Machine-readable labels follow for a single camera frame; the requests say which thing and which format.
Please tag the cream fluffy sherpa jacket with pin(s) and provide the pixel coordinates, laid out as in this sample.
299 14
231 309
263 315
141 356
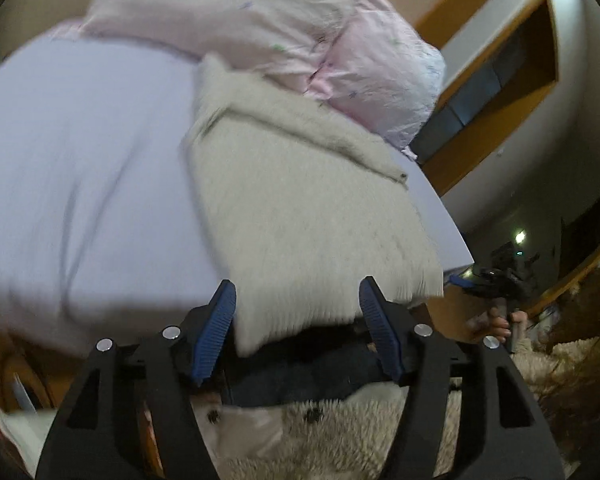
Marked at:
347 439

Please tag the pink floral pillow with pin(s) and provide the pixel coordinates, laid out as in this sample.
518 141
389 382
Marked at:
359 56

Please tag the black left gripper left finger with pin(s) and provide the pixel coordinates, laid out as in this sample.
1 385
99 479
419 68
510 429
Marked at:
128 414

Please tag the person's right hand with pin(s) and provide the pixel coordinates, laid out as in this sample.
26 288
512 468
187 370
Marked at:
507 329

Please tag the wooden wall shelf niche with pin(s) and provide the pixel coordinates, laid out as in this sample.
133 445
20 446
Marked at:
491 97

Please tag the beige cable knit sweater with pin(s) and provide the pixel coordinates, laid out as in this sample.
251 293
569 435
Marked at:
300 204

